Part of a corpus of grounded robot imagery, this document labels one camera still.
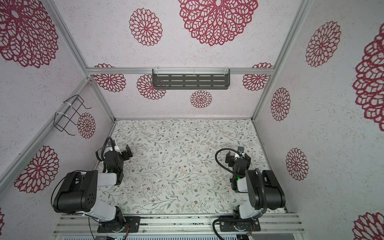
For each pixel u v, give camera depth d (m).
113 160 0.71
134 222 0.74
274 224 0.76
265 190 0.43
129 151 0.86
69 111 0.78
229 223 0.73
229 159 0.84
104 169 0.72
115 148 0.79
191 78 0.95
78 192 0.46
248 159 0.83
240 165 0.71
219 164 0.74
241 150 0.79
